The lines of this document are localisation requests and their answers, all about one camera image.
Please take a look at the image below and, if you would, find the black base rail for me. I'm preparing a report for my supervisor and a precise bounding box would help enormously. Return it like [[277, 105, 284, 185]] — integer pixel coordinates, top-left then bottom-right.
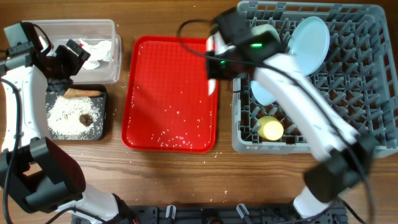
[[71, 202, 348, 224]]

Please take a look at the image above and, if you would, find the clear plastic bin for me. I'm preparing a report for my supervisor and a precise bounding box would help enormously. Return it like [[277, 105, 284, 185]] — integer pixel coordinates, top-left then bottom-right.
[[32, 19, 121, 84]]

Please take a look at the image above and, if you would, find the red plastic tray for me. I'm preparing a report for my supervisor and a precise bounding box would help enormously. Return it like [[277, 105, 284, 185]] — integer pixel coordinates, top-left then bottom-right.
[[121, 35, 218, 153]]

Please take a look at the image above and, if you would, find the white rice pile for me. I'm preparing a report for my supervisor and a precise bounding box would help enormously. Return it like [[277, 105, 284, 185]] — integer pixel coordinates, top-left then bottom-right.
[[46, 95, 105, 138]]

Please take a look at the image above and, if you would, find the light blue bowl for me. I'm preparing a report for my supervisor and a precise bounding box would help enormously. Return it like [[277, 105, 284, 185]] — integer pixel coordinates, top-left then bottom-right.
[[251, 80, 276, 106]]

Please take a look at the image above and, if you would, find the light blue plate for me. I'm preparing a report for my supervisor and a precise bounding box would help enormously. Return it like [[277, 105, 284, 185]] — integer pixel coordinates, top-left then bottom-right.
[[288, 16, 330, 76]]

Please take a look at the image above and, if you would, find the white plastic spoon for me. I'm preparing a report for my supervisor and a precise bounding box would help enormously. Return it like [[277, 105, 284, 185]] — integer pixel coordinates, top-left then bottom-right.
[[208, 79, 216, 96]]

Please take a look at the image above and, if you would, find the black tray bin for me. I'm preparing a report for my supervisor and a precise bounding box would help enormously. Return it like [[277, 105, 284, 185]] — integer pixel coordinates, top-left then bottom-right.
[[45, 83, 108, 141]]

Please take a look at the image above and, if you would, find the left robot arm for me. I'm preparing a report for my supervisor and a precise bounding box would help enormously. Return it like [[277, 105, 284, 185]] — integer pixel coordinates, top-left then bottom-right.
[[1, 22, 140, 223]]

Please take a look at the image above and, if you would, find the yellow cup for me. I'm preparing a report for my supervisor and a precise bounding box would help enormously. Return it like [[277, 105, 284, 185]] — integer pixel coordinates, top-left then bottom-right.
[[257, 116, 284, 141]]

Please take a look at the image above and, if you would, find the brown food scrap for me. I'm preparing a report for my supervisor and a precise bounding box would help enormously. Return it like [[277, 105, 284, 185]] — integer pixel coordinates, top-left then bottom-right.
[[79, 114, 94, 127]]

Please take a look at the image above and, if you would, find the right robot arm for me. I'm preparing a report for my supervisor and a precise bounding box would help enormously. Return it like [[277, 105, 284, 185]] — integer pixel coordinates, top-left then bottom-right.
[[205, 8, 378, 218]]

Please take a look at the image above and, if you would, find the brown carrot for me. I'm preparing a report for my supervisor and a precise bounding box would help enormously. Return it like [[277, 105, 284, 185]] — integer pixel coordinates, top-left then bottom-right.
[[63, 88, 102, 98]]

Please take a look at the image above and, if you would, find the white napkin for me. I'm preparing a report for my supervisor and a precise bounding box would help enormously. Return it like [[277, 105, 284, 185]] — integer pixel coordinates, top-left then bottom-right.
[[80, 39, 112, 70]]

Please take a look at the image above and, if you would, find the grey dishwasher rack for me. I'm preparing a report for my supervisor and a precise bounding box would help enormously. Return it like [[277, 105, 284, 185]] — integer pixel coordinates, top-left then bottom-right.
[[231, 1, 397, 157]]

